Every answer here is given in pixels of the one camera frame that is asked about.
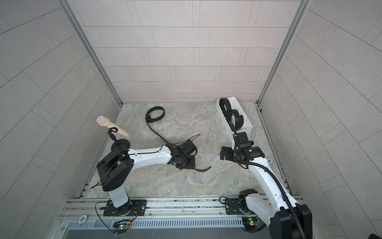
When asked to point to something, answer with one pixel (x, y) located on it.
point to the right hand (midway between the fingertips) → (226, 154)
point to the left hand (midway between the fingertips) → (196, 166)
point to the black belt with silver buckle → (239, 119)
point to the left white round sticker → (82, 219)
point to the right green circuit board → (249, 224)
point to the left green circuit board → (120, 227)
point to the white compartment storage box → (235, 105)
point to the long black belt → (222, 101)
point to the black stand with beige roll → (119, 143)
